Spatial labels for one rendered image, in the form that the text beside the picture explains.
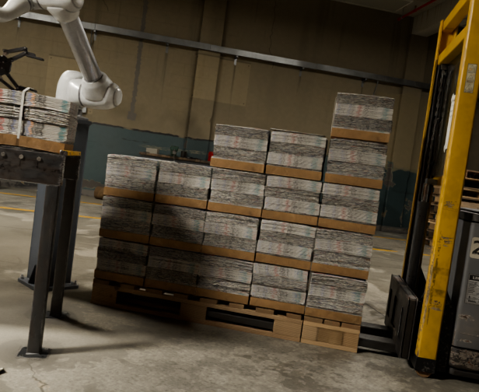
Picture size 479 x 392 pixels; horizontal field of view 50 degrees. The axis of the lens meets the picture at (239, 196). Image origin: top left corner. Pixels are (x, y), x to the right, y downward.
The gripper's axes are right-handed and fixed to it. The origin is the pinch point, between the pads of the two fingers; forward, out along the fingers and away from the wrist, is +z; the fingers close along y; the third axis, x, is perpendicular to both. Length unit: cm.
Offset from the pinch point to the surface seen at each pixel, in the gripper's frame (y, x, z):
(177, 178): 31, -36, 72
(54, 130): 21.7, 13.2, 14.0
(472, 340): 70, 31, 215
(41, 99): 10.5, 13.6, 6.7
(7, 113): 19.7, 13.4, -5.0
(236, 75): -150, -708, 177
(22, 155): 33.8, 29.7, 7.6
